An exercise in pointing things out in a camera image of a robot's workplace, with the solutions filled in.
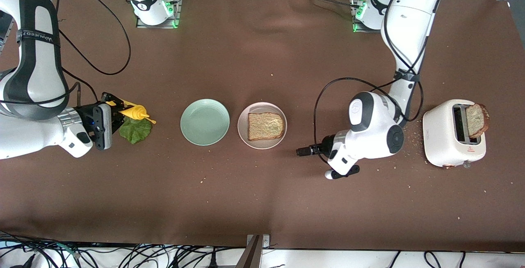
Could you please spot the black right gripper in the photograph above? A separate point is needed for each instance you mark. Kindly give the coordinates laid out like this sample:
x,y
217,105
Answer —
x,y
87,115

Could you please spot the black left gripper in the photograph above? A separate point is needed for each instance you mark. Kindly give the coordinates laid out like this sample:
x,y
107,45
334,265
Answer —
x,y
327,144

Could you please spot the yellow mustard squeeze bottle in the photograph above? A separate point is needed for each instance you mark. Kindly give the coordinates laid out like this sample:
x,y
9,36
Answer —
x,y
137,112

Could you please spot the green lettuce leaf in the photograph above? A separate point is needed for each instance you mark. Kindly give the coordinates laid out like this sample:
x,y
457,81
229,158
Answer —
x,y
137,132

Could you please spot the brown bread slice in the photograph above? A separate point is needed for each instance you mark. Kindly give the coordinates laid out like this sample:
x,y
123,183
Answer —
x,y
478,120
265,126

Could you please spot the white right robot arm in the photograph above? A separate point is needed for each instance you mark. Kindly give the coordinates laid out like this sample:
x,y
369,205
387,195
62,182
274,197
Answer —
x,y
41,34

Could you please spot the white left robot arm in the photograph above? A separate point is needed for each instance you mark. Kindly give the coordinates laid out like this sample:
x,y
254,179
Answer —
x,y
410,26

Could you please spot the beige plate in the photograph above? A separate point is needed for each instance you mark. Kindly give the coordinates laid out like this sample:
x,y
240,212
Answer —
x,y
262,145

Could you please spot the mint green plate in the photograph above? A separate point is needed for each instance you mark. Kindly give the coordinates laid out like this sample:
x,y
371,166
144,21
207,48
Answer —
x,y
205,122

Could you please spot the brown tablecloth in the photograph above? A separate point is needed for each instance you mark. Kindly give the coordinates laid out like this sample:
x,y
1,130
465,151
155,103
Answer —
x,y
287,198

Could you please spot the white toaster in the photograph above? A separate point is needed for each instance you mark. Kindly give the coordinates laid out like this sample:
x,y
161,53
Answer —
x,y
439,137

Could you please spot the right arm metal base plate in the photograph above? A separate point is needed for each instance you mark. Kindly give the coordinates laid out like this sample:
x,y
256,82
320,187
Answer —
x,y
179,10

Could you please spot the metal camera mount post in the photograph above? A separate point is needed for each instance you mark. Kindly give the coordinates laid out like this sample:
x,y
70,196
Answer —
x,y
252,255

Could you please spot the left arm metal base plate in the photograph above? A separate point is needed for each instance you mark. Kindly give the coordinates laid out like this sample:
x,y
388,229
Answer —
x,y
365,31

